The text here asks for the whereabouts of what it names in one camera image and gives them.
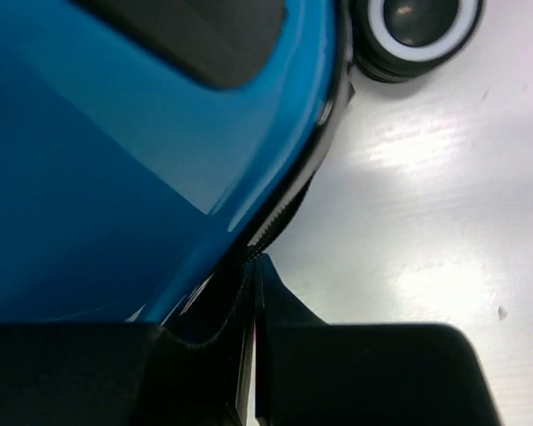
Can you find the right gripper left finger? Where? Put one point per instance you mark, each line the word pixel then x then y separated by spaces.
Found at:
pixel 192 370

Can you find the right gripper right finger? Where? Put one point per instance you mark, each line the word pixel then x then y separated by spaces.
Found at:
pixel 309 372

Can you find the blue hard-shell suitcase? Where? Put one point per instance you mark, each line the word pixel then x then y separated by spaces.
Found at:
pixel 142 143

